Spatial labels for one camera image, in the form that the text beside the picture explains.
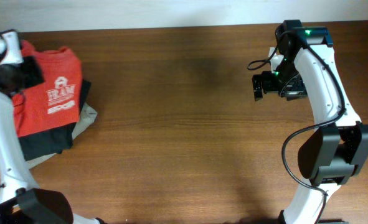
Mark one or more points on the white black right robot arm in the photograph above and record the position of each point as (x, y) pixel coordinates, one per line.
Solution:
(302, 65)

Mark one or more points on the orange soccer t-shirt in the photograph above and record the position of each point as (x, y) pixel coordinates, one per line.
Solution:
(55, 102)

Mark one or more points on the black folded shirt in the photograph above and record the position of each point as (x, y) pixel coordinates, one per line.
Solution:
(46, 114)

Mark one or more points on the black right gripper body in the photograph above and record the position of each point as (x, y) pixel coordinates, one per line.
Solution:
(258, 86)

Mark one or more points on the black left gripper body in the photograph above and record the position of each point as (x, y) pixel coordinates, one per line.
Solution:
(30, 73)

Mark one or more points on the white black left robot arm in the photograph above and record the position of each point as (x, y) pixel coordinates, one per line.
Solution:
(21, 200)

